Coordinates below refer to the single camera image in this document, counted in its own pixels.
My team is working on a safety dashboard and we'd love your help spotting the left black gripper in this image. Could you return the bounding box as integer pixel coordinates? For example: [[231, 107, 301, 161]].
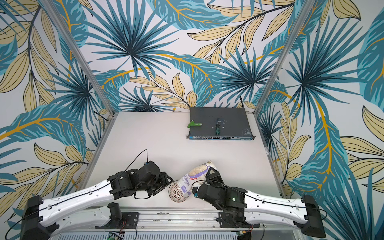
[[137, 170, 175, 196]]

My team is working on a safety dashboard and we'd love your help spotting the oatmeal bag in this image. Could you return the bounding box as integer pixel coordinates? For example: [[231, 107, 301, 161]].
[[177, 161, 216, 196]]

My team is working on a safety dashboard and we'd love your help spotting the patterned breakfast bowl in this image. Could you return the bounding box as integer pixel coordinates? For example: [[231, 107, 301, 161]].
[[169, 181, 191, 203]]

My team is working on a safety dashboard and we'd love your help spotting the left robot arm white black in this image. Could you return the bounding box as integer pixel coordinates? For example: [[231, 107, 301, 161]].
[[20, 161, 173, 240]]

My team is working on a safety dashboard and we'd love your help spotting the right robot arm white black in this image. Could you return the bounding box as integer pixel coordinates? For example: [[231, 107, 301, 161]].
[[192, 168, 326, 239]]

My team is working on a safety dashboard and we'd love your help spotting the dark green screwdriver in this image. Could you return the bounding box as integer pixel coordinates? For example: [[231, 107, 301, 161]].
[[215, 118, 221, 136]]

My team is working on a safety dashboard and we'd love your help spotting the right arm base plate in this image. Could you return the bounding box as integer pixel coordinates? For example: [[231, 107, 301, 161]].
[[216, 212, 261, 229]]

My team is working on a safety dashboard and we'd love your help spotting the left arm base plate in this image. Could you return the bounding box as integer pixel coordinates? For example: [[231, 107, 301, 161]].
[[95, 213, 140, 230]]

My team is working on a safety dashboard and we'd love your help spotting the grey network switch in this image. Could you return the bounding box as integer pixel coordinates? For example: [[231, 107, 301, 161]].
[[187, 108, 255, 141]]

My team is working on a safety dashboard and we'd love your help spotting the green T-handle tool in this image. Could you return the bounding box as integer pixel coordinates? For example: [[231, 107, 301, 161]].
[[187, 120, 203, 129]]

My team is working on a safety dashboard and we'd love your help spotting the left aluminium frame post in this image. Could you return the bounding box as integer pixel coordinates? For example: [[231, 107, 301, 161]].
[[41, 0, 115, 116]]

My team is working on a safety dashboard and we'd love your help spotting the aluminium frame post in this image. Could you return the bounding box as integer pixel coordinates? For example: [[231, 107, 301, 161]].
[[41, 0, 115, 116], [254, 0, 315, 119]]

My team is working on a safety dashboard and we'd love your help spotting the right aluminium frame post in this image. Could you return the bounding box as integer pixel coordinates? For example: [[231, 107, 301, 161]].
[[254, 0, 315, 119]]

